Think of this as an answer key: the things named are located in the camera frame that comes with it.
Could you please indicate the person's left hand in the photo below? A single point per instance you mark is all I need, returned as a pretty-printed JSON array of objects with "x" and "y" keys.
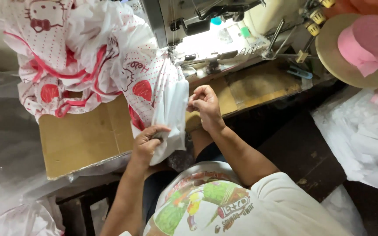
[{"x": 143, "y": 147}]

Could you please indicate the person's right hand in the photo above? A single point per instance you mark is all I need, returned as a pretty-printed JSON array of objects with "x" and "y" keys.
[{"x": 210, "y": 108}]

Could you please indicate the person's right fingers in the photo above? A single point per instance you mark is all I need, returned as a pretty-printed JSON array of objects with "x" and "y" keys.
[{"x": 197, "y": 98}]

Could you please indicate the white red printed fabric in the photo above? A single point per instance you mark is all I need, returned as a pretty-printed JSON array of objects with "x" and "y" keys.
[{"x": 149, "y": 75}]

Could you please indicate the industrial sewing machine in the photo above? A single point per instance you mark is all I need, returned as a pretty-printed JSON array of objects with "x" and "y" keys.
[{"x": 189, "y": 13}]

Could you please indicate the dark shorts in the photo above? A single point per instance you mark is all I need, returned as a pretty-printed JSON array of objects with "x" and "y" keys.
[{"x": 156, "y": 186}]

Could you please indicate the blue thread snips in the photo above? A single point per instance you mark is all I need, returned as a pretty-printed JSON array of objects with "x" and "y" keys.
[{"x": 300, "y": 72}]

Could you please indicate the brown cardboard sheet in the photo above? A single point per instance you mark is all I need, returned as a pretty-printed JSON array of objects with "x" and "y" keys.
[{"x": 77, "y": 141}]

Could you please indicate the white printed t-shirt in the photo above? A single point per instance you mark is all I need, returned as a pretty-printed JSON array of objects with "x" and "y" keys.
[{"x": 274, "y": 209}]

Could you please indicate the tan round disc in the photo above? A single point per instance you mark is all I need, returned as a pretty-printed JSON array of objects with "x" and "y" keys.
[{"x": 330, "y": 62}]

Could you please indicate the heap of white fabric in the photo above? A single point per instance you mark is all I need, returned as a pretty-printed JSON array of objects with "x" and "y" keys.
[{"x": 366, "y": 137}]

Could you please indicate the pink ribbon roll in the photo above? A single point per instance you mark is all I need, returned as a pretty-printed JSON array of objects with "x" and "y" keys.
[{"x": 369, "y": 42}]

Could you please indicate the clear plastic sheet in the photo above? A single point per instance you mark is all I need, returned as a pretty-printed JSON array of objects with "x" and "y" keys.
[{"x": 8, "y": 157}]

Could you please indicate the white plastic bag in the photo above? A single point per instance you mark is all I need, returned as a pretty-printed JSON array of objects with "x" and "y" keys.
[{"x": 21, "y": 219}]

